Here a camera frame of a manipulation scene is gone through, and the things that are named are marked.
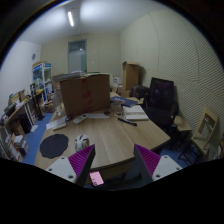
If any pink sticky note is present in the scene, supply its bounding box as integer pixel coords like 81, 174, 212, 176
90, 171, 104, 186

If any light wooden chair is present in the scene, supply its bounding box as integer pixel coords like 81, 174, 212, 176
179, 107, 219, 160

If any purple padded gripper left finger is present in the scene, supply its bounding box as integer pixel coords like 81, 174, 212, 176
47, 145, 95, 186

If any white keyboard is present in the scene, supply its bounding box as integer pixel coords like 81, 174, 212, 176
46, 116, 66, 130

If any tall cardboard box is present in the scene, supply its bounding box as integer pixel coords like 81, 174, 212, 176
122, 61, 139, 90

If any dark blue book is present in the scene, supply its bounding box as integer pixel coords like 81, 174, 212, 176
111, 96, 137, 107

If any black pen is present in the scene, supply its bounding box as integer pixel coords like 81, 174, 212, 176
118, 118, 137, 126

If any grey door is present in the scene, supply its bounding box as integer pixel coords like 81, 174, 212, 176
68, 40, 87, 73

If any black office chair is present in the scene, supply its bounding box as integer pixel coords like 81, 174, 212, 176
144, 78, 179, 129

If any blue white display cabinet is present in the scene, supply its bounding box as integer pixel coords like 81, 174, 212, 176
32, 62, 52, 93

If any open white book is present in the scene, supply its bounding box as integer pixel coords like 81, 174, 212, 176
123, 105, 148, 120

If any large brown cardboard box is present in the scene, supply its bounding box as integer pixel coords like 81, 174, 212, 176
60, 74, 110, 116

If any round black mouse pad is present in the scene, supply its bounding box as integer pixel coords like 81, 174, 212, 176
40, 134, 69, 159

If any white remote control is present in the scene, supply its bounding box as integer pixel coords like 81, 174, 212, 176
73, 114, 88, 125

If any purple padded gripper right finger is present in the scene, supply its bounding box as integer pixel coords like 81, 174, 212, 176
134, 144, 182, 181

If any wooden shelf desk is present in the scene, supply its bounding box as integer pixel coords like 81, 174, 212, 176
0, 90, 42, 162

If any ceiling tube light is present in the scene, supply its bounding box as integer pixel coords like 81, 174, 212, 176
68, 11, 74, 27

